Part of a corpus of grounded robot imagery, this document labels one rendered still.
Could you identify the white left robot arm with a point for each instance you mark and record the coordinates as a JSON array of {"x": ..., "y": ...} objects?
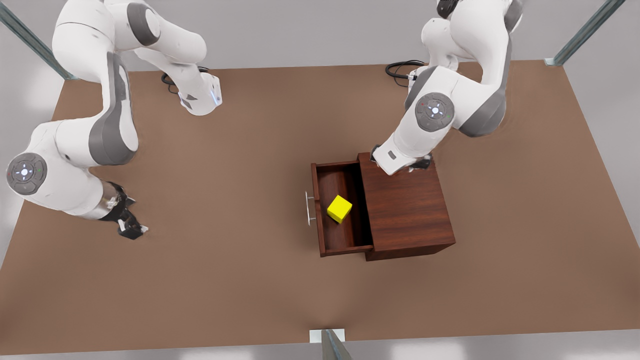
[{"x": 450, "y": 95}]

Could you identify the silver frame post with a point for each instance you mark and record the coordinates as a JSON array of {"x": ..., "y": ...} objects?
[
  {"x": 332, "y": 345},
  {"x": 35, "y": 42},
  {"x": 582, "y": 35}
]

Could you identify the dark wooden cabinet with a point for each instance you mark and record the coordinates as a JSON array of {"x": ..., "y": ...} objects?
[{"x": 407, "y": 210}]

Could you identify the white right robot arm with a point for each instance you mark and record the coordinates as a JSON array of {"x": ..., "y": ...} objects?
[{"x": 75, "y": 145}]

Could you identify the yellow cube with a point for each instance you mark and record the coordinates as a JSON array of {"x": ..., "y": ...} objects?
[{"x": 339, "y": 208}]

